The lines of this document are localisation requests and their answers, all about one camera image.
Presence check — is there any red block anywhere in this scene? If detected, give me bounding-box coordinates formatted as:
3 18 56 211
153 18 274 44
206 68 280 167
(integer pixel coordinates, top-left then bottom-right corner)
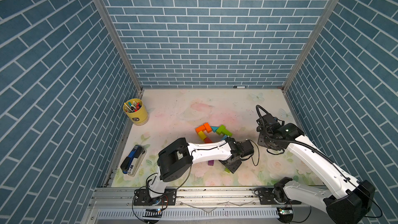
204 138 212 144

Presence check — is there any teal triangle block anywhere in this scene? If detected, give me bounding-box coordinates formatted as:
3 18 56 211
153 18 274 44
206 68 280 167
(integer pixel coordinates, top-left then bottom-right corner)
211 126 219 132

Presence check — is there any yellow block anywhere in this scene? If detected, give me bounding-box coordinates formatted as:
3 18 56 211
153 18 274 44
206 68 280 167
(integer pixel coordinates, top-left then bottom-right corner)
198 131 207 141

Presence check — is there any orange block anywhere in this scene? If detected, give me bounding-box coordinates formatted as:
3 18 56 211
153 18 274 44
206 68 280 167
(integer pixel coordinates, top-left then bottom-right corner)
204 123 212 133
195 125 206 133

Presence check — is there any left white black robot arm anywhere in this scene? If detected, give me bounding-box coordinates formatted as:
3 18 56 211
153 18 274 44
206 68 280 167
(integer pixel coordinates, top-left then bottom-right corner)
147 137 255 199

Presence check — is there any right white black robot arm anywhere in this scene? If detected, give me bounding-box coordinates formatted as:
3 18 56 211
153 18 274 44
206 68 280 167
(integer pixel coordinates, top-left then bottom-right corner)
256 105 376 224

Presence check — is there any floral table mat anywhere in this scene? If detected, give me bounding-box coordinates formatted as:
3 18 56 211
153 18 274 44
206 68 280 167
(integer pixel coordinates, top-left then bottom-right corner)
112 89 322 187

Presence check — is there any blue black stapler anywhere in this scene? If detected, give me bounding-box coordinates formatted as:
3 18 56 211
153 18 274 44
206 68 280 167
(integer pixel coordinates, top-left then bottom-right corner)
120 145 146 176

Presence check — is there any yellow pen cup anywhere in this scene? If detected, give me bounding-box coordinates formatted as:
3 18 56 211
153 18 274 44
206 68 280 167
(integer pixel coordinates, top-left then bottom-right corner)
123 99 149 125

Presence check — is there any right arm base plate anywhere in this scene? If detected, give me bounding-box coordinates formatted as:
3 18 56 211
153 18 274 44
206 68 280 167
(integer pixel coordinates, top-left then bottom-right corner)
254 187 302 205

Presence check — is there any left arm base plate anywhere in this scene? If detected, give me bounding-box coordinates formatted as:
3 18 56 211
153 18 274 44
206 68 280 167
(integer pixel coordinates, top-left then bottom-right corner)
133 189 177 206

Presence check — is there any aluminium front rail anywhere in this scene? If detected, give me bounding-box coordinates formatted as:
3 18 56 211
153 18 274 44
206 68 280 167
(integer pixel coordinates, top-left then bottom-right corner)
82 186 319 224

